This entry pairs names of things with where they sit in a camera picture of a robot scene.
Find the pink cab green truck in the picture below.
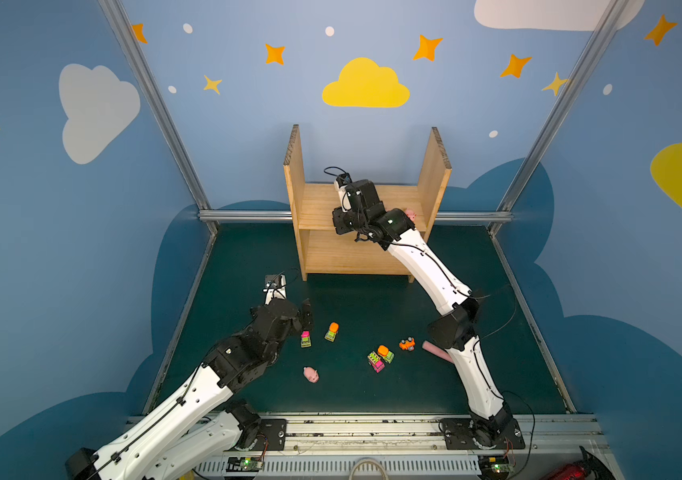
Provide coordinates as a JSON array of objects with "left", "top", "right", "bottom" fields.
[{"left": 300, "top": 331, "right": 312, "bottom": 348}]

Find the orange cab green truck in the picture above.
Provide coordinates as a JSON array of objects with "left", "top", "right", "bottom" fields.
[{"left": 324, "top": 322, "right": 339, "bottom": 342}]

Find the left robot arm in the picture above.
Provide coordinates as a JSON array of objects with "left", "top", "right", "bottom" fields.
[{"left": 65, "top": 297, "right": 314, "bottom": 479}]

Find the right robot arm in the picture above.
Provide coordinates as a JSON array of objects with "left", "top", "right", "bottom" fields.
[{"left": 333, "top": 173, "right": 523, "bottom": 448}]

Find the magenta green toy truck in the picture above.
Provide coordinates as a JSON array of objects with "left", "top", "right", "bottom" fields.
[{"left": 367, "top": 352, "right": 385, "bottom": 373}]

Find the small orange toy car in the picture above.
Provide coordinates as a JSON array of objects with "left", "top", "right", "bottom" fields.
[{"left": 399, "top": 337, "right": 415, "bottom": 352}]

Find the purple pink toy shovel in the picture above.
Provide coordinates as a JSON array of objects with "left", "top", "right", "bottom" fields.
[{"left": 422, "top": 341, "right": 453, "bottom": 363}]

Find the red black tool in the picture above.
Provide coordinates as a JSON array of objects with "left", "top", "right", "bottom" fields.
[{"left": 542, "top": 446, "right": 616, "bottom": 480}]

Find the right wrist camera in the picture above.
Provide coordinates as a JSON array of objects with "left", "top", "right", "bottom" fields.
[{"left": 334, "top": 173, "right": 352, "bottom": 212}]

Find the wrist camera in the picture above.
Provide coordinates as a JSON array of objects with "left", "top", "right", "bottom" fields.
[
  {"left": 263, "top": 273, "right": 287, "bottom": 304},
  {"left": 334, "top": 173, "right": 352, "bottom": 212}
]

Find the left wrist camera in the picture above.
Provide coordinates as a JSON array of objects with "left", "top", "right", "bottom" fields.
[{"left": 263, "top": 273, "right": 287, "bottom": 304}]

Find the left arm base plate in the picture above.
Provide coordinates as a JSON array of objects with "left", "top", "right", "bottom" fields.
[{"left": 235, "top": 418, "right": 287, "bottom": 452}]

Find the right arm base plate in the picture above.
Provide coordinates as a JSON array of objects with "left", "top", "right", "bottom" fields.
[{"left": 438, "top": 417, "right": 526, "bottom": 450}]

